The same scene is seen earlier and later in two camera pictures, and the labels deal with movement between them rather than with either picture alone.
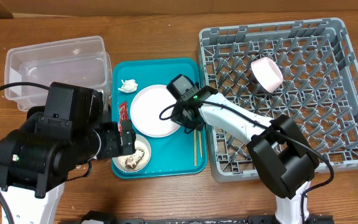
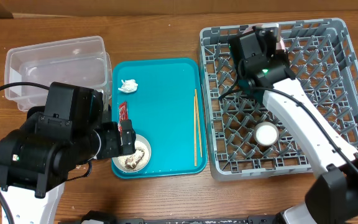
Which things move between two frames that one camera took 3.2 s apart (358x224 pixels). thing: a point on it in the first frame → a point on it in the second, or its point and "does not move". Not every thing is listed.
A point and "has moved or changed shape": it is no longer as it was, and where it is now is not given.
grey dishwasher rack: (322, 97) does not move
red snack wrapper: (123, 115) does not move
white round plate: (146, 107) → (248, 28)
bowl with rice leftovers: (137, 160) does not move
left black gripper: (113, 145) does not move
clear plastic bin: (81, 62) does not move
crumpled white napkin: (128, 86) does not move
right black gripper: (180, 113) → (284, 54)
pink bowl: (266, 73) has moved or changed shape
